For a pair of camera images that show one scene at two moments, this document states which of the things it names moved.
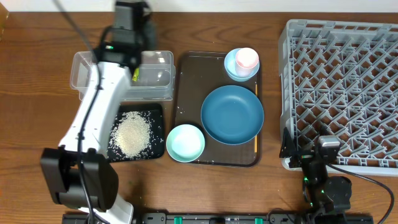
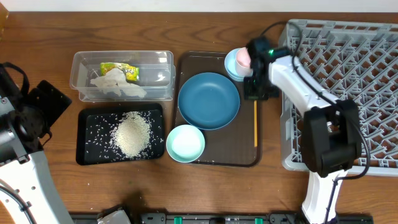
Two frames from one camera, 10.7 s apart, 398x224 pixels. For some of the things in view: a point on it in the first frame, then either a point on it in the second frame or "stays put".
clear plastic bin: [155, 79] stays put
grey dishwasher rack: [340, 79] stays put
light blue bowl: [230, 66] stays put
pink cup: [246, 62] stays put
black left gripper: [148, 33] -> [53, 102]
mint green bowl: [185, 143] stays put
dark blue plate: [232, 114] -> [209, 101]
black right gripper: [289, 151] -> [249, 93]
